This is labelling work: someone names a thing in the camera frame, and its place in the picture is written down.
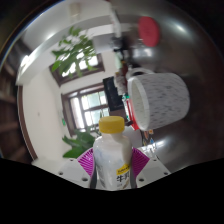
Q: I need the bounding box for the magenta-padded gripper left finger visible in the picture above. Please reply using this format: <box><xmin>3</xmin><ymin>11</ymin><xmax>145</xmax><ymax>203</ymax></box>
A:
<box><xmin>57</xmin><ymin>148</ymin><xmax>98</xmax><ymax>190</ymax></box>

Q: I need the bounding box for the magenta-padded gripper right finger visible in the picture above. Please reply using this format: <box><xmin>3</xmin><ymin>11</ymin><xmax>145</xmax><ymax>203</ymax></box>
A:
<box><xmin>129</xmin><ymin>147</ymin><xmax>172</xmax><ymax>189</ymax></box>

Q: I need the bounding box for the yellow-capped clear plastic bottle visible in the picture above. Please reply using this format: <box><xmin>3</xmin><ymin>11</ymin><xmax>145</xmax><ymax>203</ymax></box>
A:
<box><xmin>92</xmin><ymin>115</ymin><xmax>134</xmax><ymax>192</ymax></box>

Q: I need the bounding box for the broad-leaf plant in white pot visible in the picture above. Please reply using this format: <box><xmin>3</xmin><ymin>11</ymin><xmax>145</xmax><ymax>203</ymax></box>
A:
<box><xmin>50</xmin><ymin>25</ymin><xmax>114</xmax><ymax>78</ymax></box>
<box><xmin>61</xmin><ymin>128</ymin><xmax>101</xmax><ymax>159</ymax></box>

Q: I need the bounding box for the brown wooden glass door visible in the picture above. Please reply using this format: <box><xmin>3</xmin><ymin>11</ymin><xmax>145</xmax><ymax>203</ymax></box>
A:
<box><xmin>60</xmin><ymin>83</ymin><xmax>111</xmax><ymax>137</ymax></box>

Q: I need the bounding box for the white speckled mug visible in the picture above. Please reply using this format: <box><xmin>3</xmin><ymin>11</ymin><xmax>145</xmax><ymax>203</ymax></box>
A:
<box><xmin>126</xmin><ymin>68</ymin><xmax>191</xmax><ymax>132</ymax></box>

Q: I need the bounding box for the brown framed window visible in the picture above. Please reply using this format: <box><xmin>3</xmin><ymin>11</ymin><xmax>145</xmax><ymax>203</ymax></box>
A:
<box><xmin>49</xmin><ymin>53</ymin><xmax>105</xmax><ymax>88</ymax></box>

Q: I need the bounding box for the flat round red coaster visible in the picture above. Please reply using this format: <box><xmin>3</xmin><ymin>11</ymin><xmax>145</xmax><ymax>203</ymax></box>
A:
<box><xmin>137</xmin><ymin>15</ymin><xmax>162</xmax><ymax>48</ymax></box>

